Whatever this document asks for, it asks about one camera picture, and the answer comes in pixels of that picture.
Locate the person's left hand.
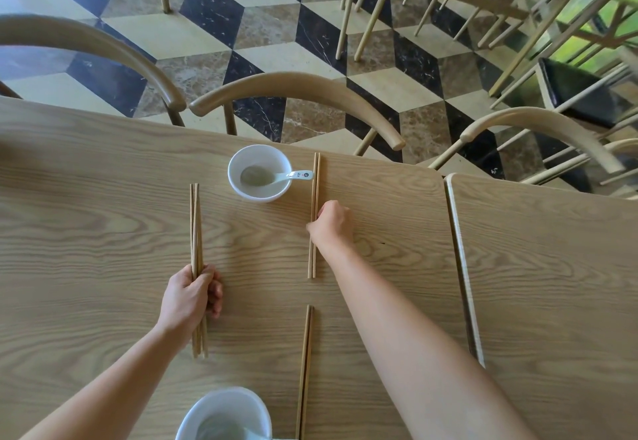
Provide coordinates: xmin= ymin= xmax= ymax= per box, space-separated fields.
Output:
xmin=156 ymin=263 xmax=224 ymax=351

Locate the person's right hand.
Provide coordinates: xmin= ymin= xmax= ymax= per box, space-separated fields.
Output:
xmin=306 ymin=199 xmax=356 ymax=251

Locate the pale green ceramic spoon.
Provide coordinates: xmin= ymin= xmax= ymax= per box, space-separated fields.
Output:
xmin=197 ymin=412 xmax=280 ymax=440
xmin=241 ymin=165 xmax=315 ymax=188

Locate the bundle of wooden chopsticks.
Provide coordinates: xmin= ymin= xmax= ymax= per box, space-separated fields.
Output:
xmin=195 ymin=183 xmax=209 ymax=358

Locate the white ceramic bowl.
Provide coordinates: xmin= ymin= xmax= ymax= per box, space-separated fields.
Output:
xmin=227 ymin=144 xmax=294 ymax=204
xmin=175 ymin=386 xmax=274 ymax=440

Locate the person's left forearm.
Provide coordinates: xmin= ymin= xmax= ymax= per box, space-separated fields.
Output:
xmin=19 ymin=324 xmax=200 ymax=440

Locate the person's right forearm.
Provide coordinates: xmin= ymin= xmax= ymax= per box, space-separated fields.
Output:
xmin=318 ymin=240 xmax=537 ymax=440

